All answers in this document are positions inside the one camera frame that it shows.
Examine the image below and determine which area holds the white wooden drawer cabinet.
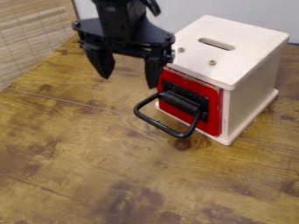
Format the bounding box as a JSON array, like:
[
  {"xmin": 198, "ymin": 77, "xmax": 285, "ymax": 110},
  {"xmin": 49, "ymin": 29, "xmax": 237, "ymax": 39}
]
[{"xmin": 162, "ymin": 16, "xmax": 290, "ymax": 145}]

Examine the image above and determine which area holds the red wooden drawer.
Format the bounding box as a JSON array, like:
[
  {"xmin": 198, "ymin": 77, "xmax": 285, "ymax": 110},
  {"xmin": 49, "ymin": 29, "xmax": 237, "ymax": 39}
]
[{"xmin": 158, "ymin": 68, "xmax": 224, "ymax": 137}]

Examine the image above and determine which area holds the black metal drawer handle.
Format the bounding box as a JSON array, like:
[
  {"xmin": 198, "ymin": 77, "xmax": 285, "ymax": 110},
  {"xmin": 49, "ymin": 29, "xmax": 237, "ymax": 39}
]
[{"xmin": 133, "ymin": 78, "xmax": 212, "ymax": 139}]

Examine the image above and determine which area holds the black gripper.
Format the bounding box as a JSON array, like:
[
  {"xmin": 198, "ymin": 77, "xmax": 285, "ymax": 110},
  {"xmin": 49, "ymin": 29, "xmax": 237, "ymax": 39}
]
[{"xmin": 73, "ymin": 0, "xmax": 175, "ymax": 89}]

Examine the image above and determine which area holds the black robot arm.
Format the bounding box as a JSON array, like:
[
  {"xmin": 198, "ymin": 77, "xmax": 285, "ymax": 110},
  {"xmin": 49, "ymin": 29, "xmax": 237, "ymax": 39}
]
[{"xmin": 73, "ymin": 0, "xmax": 175, "ymax": 88}]

